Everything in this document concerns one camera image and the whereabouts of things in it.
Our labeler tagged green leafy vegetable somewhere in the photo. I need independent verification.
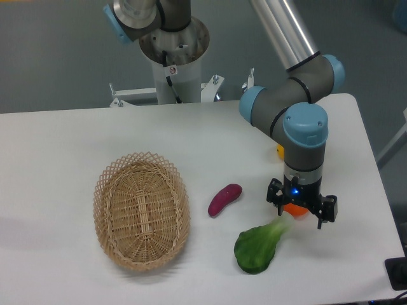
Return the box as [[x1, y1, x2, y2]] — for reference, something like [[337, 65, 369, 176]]
[[233, 215, 294, 275]]

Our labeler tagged woven wicker basket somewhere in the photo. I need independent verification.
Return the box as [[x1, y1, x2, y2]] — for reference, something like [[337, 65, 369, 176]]
[[93, 152, 190, 272]]

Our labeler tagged white frame at right edge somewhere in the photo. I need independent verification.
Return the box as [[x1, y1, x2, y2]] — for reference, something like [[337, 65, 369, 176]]
[[376, 109, 406, 170]]

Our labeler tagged blue object top right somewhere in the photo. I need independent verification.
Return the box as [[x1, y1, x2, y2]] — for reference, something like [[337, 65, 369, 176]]
[[392, 0, 407, 34]]

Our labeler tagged yellow fruit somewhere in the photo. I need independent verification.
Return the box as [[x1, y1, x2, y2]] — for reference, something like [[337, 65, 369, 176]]
[[276, 144, 284, 160]]

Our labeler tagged purple sweet potato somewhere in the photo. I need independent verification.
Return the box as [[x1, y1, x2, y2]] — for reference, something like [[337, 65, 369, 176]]
[[208, 184, 242, 217]]

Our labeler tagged orange fruit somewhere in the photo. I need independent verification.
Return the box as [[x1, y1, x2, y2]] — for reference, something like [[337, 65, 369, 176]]
[[284, 203, 308, 217]]

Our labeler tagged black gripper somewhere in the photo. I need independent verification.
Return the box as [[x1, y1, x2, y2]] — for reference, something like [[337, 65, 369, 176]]
[[266, 177, 338, 229]]

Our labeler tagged black device at table edge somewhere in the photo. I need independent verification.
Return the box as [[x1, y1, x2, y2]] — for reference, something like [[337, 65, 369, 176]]
[[385, 257, 406, 290]]

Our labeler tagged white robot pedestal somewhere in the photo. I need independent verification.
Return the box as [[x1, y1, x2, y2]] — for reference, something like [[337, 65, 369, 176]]
[[109, 17, 224, 107]]

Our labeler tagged black cable on pedestal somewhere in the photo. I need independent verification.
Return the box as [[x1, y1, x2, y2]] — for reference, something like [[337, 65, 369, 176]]
[[162, 50, 183, 104]]

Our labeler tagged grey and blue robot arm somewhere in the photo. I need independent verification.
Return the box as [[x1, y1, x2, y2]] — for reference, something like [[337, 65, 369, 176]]
[[103, 1, 345, 224]]

